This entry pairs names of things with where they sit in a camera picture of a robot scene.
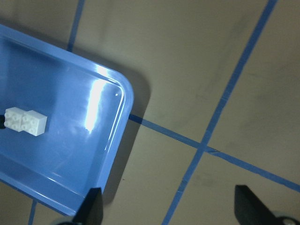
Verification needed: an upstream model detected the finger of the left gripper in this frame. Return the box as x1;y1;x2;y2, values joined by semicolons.
0;115;5;129

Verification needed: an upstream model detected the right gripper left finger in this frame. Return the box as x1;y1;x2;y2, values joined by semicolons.
51;187;104;225

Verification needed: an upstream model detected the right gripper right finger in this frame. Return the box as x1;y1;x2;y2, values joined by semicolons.
234;185;300;225

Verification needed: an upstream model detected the white block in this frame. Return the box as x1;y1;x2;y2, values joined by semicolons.
21;110;47;136
4;107;26;132

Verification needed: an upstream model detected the blue plastic tray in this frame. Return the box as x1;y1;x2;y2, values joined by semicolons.
0;26;134;216

